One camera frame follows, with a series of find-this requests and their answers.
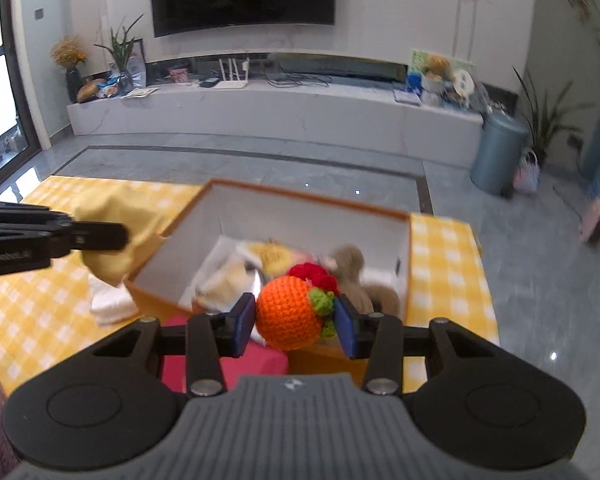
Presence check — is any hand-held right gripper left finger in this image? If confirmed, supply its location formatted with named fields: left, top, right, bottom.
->
left=92, top=291, right=257, bottom=397

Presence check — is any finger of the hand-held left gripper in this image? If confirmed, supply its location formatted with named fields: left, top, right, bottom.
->
left=70, top=221, right=130, bottom=255

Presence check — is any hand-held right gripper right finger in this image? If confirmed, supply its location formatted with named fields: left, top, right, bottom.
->
left=333, top=293, right=498, bottom=397

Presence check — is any orange crocheted fruit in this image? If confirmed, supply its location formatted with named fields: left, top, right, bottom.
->
left=255, top=275, right=338, bottom=352

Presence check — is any yellow cloth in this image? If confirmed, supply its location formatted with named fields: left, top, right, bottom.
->
left=71, top=180, right=174, bottom=289

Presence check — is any brown plush toy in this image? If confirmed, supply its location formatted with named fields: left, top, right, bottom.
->
left=325, top=244, right=402, bottom=319

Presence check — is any red crocheted strawberry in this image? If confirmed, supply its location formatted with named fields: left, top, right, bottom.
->
left=286, top=262, right=341, bottom=296

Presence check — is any silver snack packet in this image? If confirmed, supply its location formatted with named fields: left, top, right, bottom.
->
left=195, top=239, right=294, bottom=312

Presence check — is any orange cardboard box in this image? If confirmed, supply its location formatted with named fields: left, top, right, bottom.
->
left=124, top=177, right=414, bottom=361

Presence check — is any red box with clear window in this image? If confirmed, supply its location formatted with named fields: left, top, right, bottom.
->
left=161, top=313, right=290, bottom=394

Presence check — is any white cloth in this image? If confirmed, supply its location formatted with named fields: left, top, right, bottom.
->
left=88, top=274, right=139, bottom=327

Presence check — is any yellow checked tablecloth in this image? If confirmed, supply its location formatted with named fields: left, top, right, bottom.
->
left=0, top=175, right=501, bottom=397

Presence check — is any vase with yellow flowers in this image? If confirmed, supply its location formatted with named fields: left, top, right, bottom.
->
left=49, top=35, right=89, bottom=104

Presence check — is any potted aloe plant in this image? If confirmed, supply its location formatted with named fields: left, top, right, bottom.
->
left=94, top=14, right=146, bottom=88

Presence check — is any white router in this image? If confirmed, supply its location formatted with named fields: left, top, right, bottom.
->
left=213, top=57, right=251, bottom=90

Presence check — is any white tv stand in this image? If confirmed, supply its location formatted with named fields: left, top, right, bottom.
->
left=66, top=52, right=484, bottom=169

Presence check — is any grey trash can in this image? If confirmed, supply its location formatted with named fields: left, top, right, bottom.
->
left=469, top=110, right=530, bottom=197

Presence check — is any pink woven basket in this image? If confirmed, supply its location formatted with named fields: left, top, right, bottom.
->
left=512, top=148, right=540, bottom=195

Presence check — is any blue book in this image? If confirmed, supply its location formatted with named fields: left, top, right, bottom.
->
left=393, top=88, right=424, bottom=107

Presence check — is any white round plush toy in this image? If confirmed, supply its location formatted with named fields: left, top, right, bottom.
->
left=452, top=70, right=477, bottom=99

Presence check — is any small teddy bear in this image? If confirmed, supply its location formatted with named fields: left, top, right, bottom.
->
left=422, top=55, right=452, bottom=82

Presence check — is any green picture card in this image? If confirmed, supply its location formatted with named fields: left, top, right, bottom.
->
left=409, top=48, right=475, bottom=92

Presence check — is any tall leafy potted plant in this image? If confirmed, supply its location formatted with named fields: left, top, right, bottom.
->
left=511, top=66, right=590, bottom=167

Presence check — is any picture frame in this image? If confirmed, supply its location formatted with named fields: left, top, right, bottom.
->
left=124, top=37, right=147, bottom=89

